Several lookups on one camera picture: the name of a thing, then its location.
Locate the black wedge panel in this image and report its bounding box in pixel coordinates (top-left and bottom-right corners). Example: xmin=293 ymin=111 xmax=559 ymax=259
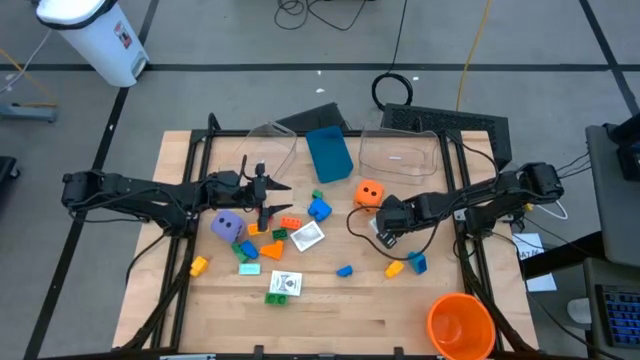
xmin=274 ymin=102 xmax=352 ymax=133

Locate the teal blue toy block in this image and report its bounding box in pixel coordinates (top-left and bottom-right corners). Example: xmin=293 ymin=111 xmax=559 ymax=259
xmin=407 ymin=250 xmax=429 ymax=276

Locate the grey desk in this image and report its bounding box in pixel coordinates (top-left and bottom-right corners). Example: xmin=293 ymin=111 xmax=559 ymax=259
xmin=585 ymin=122 xmax=640 ymax=269
xmin=582 ymin=257 xmax=640 ymax=360

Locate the orange toy block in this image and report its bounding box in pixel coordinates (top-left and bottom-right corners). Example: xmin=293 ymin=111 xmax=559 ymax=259
xmin=259 ymin=239 xmax=286 ymax=261

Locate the white paper sheet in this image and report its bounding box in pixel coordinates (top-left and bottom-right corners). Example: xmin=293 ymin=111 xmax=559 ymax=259
xmin=512 ymin=232 xmax=546 ymax=262
xmin=525 ymin=272 xmax=558 ymax=293

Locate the yellow cable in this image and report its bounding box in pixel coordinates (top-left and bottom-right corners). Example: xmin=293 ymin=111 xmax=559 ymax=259
xmin=455 ymin=0 xmax=495 ymax=112

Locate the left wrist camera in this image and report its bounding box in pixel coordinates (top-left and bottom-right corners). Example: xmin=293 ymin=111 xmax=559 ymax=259
xmin=209 ymin=169 xmax=242 ymax=188

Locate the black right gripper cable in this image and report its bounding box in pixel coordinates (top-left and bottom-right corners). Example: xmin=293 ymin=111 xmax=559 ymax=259
xmin=345 ymin=204 xmax=451 ymax=262

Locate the white trash can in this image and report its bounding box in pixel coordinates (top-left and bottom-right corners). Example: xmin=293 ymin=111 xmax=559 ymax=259
xmin=35 ymin=0 xmax=150 ymax=89

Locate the black chair base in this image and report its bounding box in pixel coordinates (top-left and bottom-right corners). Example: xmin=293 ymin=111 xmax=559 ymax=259
xmin=0 ymin=155 xmax=22 ymax=182

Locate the large blue toy block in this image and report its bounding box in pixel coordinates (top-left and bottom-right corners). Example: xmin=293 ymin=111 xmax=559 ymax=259
xmin=307 ymin=197 xmax=334 ymax=223

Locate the black coiled cable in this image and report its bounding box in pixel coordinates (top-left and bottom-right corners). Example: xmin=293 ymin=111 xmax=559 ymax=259
xmin=370 ymin=0 xmax=415 ymax=112

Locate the grey stand base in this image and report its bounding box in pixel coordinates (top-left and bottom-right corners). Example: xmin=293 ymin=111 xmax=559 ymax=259
xmin=0 ymin=102 xmax=59 ymax=124

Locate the black floor cable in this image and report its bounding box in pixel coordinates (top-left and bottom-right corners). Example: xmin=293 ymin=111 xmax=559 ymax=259
xmin=273 ymin=0 xmax=371 ymax=32

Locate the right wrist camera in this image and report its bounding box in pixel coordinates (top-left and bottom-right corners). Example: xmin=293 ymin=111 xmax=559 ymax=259
xmin=380 ymin=194 xmax=407 ymax=215

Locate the clear plastic bin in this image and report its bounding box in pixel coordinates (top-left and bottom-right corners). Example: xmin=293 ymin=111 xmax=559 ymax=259
xmin=232 ymin=119 xmax=299 ymax=189
xmin=358 ymin=123 xmax=441 ymax=187

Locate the white cable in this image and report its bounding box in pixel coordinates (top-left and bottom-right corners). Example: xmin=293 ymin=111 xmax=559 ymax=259
xmin=537 ymin=197 xmax=570 ymax=222

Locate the white round device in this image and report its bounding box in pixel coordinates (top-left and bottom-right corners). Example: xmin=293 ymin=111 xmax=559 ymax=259
xmin=567 ymin=297 xmax=593 ymax=325

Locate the backlit keyboard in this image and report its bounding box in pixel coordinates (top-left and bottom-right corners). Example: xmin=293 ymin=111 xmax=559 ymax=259
xmin=594 ymin=283 xmax=640 ymax=350

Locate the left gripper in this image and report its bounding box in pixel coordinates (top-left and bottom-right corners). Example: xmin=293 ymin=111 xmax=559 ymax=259
xmin=202 ymin=160 xmax=294 ymax=234

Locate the black desk device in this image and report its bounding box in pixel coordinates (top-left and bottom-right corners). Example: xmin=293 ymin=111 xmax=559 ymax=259
xmin=602 ymin=112 xmax=640 ymax=182

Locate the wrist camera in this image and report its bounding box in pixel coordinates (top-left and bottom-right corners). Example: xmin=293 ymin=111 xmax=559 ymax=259
xmin=380 ymin=194 xmax=407 ymax=215
xmin=209 ymin=169 xmax=242 ymax=188

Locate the purple foam die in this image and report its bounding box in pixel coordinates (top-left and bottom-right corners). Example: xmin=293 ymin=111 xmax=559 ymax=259
xmin=209 ymin=209 xmax=247 ymax=245

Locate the orange foam die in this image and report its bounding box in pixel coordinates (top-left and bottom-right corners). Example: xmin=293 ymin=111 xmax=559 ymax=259
xmin=353 ymin=179 xmax=386 ymax=211

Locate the teal plastic bin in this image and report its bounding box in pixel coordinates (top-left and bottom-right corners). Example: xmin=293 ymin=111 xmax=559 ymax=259
xmin=304 ymin=124 xmax=355 ymax=185

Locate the black desk bar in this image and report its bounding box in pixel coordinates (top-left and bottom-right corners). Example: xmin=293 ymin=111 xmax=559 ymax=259
xmin=519 ymin=230 xmax=606 ymax=281

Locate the orange pumpkin bucket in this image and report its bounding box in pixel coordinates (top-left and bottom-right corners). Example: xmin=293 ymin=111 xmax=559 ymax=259
xmin=425 ymin=292 xmax=497 ymax=360

